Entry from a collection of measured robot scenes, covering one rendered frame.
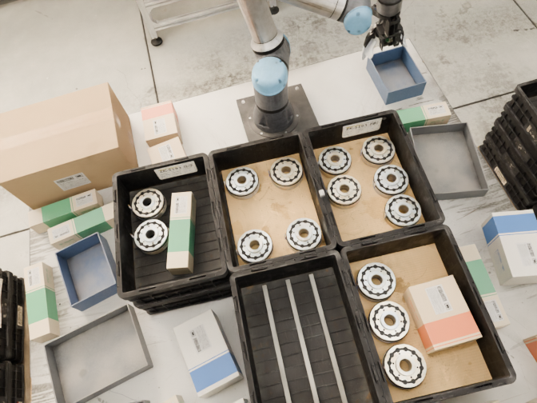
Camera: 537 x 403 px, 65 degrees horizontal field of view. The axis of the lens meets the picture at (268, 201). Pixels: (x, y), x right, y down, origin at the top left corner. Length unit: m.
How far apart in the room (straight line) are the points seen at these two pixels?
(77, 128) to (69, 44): 1.89
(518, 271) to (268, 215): 0.73
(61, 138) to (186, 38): 1.71
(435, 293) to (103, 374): 0.97
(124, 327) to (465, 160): 1.26
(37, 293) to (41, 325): 0.11
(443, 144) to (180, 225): 0.95
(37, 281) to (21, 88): 1.98
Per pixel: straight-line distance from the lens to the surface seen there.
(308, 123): 1.56
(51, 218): 1.62
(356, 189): 1.30
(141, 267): 1.32
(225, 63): 2.88
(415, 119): 1.60
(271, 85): 1.40
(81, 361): 1.47
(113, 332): 1.44
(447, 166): 1.58
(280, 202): 1.31
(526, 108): 2.04
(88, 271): 1.54
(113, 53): 3.22
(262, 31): 1.46
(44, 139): 1.62
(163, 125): 1.63
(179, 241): 1.24
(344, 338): 1.18
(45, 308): 1.50
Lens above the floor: 1.99
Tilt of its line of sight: 63 degrees down
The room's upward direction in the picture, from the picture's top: 11 degrees counter-clockwise
